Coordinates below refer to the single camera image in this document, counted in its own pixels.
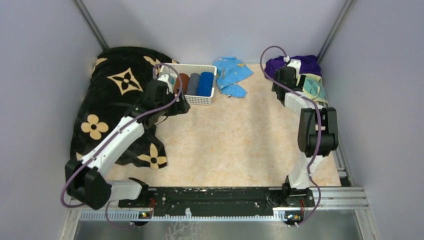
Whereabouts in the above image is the yellow green towel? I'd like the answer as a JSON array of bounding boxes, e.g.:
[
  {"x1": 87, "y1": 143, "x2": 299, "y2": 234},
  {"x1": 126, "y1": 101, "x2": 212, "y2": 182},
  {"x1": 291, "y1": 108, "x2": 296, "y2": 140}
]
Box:
[{"x1": 300, "y1": 73, "x2": 328, "y2": 104}]

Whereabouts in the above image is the royal blue towel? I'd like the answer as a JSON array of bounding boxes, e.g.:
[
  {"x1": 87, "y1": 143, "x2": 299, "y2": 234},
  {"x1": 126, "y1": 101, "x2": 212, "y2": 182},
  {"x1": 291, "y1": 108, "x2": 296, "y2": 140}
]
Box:
[{"x1": 196, "y1": 72, "x2": 214, "y2": 97}]

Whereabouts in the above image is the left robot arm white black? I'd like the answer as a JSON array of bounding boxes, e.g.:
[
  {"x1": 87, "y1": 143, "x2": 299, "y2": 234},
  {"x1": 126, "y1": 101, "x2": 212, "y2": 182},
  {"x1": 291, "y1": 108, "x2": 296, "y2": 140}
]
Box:
[{"x1": 60, "y1": 80, "x2": 190, "y2": 210}]

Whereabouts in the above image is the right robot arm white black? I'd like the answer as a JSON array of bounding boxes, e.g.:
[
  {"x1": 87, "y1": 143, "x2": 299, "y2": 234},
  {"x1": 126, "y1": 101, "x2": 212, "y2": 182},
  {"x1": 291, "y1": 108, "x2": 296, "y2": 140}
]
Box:
[{"x1": 272, "y1": 66, "x2": 339, "y2": 206}]

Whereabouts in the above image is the white blue patterned rolled towel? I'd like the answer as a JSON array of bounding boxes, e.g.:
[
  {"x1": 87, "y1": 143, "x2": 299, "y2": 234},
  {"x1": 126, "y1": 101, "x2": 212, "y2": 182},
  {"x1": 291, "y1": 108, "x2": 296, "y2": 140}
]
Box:
[{"x1": 167, "y1": 74, "x2": 176, "y2": 92}]

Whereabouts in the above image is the purple towel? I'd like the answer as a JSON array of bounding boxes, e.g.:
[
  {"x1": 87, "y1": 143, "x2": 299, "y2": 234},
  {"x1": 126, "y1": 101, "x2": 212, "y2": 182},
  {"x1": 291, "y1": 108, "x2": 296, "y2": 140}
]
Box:
[{"x1": 264, "y1": 55, "x2": 322, "y2": 78}]

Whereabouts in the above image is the brown rolled towel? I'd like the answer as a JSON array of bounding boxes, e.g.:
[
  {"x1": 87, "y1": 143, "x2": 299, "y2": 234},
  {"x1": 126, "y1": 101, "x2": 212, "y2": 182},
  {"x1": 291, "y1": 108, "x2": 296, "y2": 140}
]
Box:
[{"x1": 173, "y1": 73, "x2": 190, "y2": 94}]

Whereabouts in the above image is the white plastic basket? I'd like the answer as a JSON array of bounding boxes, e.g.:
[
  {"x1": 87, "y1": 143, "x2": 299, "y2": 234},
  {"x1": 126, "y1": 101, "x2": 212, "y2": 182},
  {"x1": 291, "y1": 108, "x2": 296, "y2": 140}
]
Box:
[{"x1": 159, "y1": 63, "x2": 218, "y2": 106}]

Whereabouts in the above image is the grey rolled towel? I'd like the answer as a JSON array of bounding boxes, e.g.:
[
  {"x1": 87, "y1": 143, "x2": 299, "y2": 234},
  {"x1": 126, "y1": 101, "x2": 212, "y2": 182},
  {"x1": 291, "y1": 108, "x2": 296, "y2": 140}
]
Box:
[{"x1": 186, "y1": 73, "x2": 200, "y2": 96}]

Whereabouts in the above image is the black floral blanket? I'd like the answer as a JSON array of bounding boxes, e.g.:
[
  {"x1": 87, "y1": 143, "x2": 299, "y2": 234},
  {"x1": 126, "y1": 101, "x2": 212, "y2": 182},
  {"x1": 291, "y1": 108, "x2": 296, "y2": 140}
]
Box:
[{"x1": 69, "y1": 46, "x2": 176, "y2": 161}]

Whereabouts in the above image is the light blue patterned towel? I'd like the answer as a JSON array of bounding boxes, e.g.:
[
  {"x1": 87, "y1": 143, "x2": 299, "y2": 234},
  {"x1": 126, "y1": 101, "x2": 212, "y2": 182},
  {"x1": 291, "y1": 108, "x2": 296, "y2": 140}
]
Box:
[{"x1": 212, "y1": 56, "x2": 253, "y2": 98}]

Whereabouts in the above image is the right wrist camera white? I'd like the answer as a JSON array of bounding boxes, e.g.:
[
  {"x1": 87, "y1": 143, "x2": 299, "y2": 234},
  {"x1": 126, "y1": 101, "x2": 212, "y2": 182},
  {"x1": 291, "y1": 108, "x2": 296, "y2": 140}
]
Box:
[{"x1": 283, "y1": 56, "x2": 302, "y2": 75}]

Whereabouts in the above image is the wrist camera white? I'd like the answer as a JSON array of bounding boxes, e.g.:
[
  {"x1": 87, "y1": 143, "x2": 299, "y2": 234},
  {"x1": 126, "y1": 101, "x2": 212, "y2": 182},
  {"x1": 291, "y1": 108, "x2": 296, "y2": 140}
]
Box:
[
  {"x1": 157, "y1": 74, "x2": 174, "y2": 93},
  {"x1": 283, "y1": 56, "x2": 302, "y2": 75}
]

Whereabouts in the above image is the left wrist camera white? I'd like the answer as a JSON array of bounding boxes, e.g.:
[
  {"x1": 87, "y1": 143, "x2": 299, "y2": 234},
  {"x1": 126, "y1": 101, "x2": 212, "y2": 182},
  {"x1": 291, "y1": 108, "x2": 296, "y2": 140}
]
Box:
[{"x1": 157, "y1": 74, "x2": 174, "y2": 93}]

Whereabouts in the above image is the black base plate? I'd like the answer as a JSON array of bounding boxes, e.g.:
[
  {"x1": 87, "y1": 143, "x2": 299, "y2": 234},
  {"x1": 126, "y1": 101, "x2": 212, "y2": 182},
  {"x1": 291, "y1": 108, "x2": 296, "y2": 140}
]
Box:
[{"x1": 118, "y1": 187, "x2": 315, "y2": 217}]

